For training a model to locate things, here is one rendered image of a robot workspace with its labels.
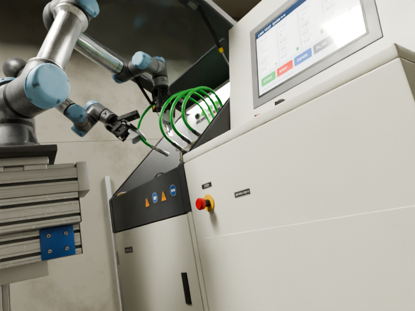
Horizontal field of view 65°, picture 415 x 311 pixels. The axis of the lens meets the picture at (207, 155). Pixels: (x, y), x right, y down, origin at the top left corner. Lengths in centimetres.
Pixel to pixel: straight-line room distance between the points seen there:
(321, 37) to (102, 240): 255
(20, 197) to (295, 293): 75
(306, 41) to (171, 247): 82
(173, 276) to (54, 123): 235
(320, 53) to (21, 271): 109
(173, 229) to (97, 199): 203
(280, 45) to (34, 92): 79
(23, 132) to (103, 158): 220
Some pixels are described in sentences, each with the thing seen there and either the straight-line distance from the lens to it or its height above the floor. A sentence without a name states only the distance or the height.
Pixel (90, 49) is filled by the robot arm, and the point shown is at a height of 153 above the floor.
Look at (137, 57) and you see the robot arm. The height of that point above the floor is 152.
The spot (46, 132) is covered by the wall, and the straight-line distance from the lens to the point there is 327.
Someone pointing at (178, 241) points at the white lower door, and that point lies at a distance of 116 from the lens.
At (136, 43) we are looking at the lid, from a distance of 182.
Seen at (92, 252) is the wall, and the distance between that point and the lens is 312.
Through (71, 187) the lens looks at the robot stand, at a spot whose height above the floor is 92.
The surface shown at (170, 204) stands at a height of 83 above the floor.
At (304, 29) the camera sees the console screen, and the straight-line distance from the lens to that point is 117.
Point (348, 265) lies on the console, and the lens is 72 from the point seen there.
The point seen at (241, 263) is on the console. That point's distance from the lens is 92.
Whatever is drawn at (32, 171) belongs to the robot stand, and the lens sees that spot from 105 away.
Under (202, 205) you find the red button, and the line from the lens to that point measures 96.
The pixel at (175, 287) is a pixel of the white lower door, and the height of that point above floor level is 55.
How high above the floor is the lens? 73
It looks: 12 degrees up
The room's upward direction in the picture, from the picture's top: 11 degrees counter-clockwise
